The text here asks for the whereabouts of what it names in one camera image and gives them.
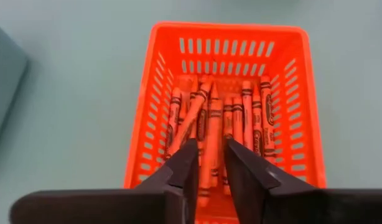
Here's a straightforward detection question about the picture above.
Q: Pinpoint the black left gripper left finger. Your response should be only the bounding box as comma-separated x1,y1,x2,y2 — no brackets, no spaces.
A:
9,138,200,224

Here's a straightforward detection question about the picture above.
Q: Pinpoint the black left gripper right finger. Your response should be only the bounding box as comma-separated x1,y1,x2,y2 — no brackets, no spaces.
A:
224,138,382,224

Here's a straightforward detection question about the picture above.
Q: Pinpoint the teal plastic bin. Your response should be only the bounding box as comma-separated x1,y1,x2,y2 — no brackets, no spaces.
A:
0,18,29,151

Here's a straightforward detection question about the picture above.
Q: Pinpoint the orange plastic basket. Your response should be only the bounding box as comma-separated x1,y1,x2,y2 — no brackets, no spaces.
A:
123,21,327,224

